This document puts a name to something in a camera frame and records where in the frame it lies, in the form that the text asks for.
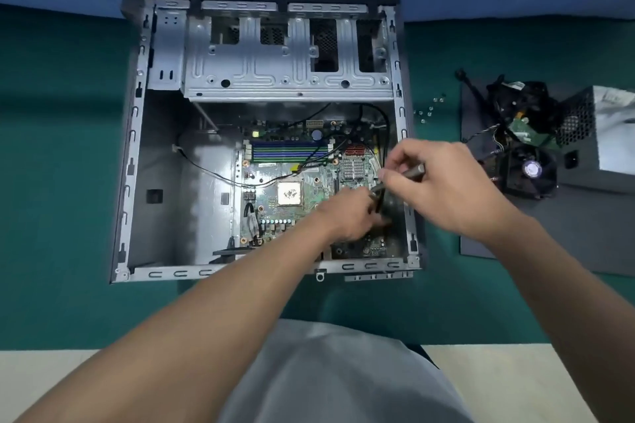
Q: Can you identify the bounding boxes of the person's right hand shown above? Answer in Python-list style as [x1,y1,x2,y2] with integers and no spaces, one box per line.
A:
[378,138,522,243]

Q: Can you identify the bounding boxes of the person's black shorts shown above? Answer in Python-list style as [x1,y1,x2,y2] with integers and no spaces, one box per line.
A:
[404,342,440,369]

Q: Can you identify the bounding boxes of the silver power supply unit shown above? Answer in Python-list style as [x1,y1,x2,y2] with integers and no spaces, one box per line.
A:
[555,85,635,196]

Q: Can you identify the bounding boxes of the thin black wire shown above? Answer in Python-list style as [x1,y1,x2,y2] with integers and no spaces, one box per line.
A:
[172,145,294,189]

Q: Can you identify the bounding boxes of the person's left forearm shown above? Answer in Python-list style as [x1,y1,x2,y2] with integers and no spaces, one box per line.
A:
[15,219,343,423]

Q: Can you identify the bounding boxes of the desktop computer case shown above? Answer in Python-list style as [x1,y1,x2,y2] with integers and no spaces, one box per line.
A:
[110,0,427,285]

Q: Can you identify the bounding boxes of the green motherboard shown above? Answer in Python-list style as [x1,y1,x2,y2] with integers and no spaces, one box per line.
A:
[233,118,405,260]

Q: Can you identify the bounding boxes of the black side panel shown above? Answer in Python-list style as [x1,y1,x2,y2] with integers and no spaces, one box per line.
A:
[458,80,635,278]

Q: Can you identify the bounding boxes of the slim grey screwdriver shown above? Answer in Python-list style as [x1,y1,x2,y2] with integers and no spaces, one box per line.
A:
[369,163,427,194]

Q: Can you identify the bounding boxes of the hard drive with cables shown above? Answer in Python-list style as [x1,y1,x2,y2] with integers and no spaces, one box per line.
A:
[486,74,564,149]

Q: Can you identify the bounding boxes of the cluster of silver screws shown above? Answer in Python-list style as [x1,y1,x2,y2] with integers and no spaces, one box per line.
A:
[414,93,447,125]

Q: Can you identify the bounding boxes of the person's left hand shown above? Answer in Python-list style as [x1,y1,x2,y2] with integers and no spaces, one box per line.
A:
[313,187,393,244]

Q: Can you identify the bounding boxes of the silver metal drive cage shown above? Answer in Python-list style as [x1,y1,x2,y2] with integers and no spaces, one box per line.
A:
[182,16,396,102]

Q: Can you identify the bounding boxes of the black data cable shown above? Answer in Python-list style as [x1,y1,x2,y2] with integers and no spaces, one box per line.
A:
[454,68,489,106]

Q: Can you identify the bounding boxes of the thick black case cable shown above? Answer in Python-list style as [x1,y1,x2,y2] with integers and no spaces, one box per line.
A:
[357,102,398,228]

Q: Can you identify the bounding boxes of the black cable yellow tag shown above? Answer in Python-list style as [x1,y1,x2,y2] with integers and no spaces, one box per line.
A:
[290,137,348,173]

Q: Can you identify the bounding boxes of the green floor mat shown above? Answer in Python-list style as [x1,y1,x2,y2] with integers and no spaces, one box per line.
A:
[0,3,635,352]

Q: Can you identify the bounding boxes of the person's right forearm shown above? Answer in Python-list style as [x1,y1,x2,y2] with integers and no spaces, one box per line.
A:
[486,214,635,423]

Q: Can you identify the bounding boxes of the black processor cooler fan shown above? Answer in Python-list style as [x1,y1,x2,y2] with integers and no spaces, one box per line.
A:
[488,145,559,200]

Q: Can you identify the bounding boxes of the person's white shirt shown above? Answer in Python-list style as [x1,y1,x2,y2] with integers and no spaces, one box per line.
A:
[218,318,475,423]

